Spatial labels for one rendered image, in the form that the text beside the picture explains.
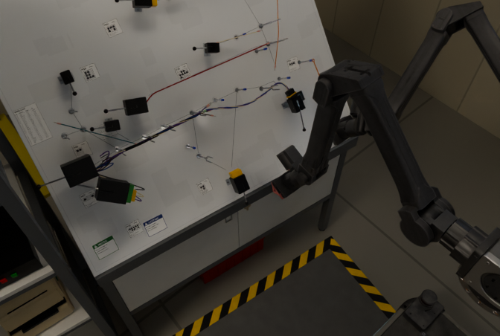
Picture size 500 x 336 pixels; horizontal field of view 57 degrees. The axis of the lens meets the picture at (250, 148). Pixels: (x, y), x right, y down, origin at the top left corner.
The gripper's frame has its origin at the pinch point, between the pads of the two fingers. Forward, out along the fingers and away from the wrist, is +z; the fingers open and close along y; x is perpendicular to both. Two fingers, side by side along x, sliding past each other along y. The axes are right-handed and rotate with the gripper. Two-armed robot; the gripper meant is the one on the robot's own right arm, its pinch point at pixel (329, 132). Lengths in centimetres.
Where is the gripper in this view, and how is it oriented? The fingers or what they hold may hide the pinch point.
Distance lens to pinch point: 164.9
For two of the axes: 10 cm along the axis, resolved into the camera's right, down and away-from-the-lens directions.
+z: -3.3, 0.7, 9.4
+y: -8.1, 4.8, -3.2
